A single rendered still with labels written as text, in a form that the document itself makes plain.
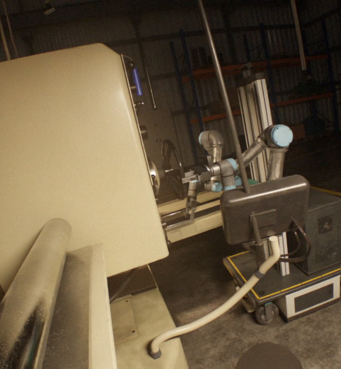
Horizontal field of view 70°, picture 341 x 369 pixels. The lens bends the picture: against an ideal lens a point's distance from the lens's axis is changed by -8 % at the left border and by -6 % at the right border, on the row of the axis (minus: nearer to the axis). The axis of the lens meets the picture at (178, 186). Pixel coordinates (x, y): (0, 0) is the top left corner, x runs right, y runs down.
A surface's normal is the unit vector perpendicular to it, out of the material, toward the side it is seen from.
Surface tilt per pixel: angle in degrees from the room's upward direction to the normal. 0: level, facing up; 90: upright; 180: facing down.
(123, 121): 90
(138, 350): 0
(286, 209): 109
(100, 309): 0
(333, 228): 90
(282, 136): 82
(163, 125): 90
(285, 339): 0
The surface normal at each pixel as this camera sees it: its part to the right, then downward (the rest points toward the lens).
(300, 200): 0.11, 0.53
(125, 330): -0.21, -0.95
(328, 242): 0.16, 0.20
